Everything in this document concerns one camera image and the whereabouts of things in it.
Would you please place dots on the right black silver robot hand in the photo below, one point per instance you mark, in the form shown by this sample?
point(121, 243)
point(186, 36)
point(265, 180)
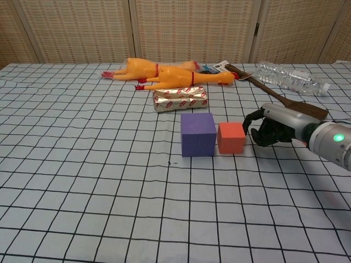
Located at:
point(285, 117)

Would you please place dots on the large orange foam cube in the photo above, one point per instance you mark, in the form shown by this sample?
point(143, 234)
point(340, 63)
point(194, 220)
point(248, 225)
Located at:
point(231, 138)

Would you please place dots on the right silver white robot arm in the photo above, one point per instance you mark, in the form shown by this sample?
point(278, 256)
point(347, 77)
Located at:
point(331, 145)

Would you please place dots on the large purple foam cube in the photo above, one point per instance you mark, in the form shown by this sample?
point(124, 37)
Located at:
point(197, 137)

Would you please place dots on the dark brown wooden spatula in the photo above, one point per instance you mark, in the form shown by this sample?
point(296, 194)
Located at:
point(304, 108)

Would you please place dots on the clear plastic water bottle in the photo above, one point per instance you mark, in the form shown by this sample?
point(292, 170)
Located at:
point(288, 78)

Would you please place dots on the white spatula label card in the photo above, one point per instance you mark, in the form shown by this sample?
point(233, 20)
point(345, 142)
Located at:
point(219, 66)

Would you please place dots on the blue packaging header card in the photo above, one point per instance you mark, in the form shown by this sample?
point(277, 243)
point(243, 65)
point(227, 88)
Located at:
point(209, 69)

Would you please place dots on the gold foil wrapped block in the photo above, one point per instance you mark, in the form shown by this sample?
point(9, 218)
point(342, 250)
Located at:
point(179, 100)

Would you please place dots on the yellow rubber chicken toy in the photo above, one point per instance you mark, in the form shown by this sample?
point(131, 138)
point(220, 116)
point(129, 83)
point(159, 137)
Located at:
point(175, 78)

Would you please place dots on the beige woven folding screen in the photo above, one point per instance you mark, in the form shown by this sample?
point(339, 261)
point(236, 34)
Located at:
point(175, 30)

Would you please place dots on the bagged yellow rubber chicken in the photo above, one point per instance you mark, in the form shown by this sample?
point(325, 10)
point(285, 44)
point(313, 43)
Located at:
point(140, 68)

